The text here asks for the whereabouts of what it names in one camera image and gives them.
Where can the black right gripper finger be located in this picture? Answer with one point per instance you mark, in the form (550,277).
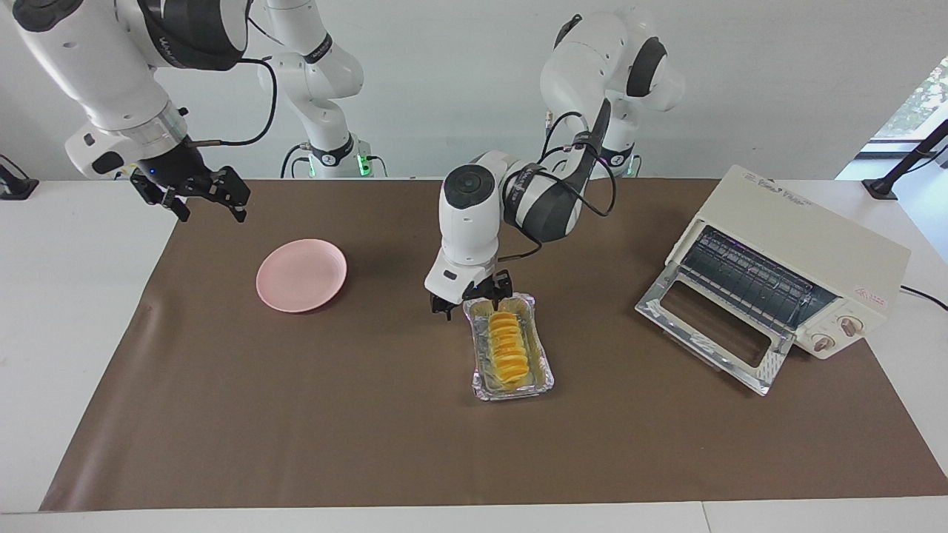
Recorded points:
(231,191)
(172,196)

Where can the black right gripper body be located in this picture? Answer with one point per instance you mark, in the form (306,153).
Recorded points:
(178,174)

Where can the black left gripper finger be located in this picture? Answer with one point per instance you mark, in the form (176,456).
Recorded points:
(503,292)
(442,305)

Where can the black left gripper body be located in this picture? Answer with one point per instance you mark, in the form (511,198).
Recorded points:
(481,290)

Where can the sliced yellow bread loaf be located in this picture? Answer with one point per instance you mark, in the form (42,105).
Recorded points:
(507,348)

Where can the aluminium foil tray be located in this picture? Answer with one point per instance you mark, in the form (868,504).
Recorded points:
(544,370)

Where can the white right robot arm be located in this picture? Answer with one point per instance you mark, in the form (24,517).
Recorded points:
(111,66)

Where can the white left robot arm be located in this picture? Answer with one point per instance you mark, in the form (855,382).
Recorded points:
(474,222)

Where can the cream toaster oven body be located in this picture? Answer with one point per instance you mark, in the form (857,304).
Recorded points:
(815,237)

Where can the small cream oven knob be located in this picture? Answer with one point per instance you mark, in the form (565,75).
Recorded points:
(822,343)

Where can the large cream oven knob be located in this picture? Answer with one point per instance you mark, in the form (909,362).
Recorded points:
(850,326)

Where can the pink round plate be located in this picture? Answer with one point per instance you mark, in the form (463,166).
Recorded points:
(300,275)

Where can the black short table clamp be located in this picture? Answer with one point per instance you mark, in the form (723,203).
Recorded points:
(18,189)

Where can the brown paper table mat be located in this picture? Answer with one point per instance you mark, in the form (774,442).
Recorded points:
(333,429)

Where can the black slanted stand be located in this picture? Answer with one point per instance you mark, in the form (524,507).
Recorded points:
(880,189)

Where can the window with greenery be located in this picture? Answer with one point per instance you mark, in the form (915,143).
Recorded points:
(926,96)

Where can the glass oven door, metal frame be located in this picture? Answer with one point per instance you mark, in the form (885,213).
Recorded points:
(666,307)

